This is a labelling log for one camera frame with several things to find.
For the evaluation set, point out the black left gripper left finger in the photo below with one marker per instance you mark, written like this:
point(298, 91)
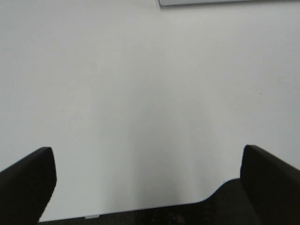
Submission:
point(26, 188)

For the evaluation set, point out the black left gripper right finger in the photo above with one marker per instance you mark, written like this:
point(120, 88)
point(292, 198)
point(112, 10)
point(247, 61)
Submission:
point(272, 186)

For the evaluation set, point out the white microwave door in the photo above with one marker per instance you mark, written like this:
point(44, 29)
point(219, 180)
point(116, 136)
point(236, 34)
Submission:
point(170, 3)

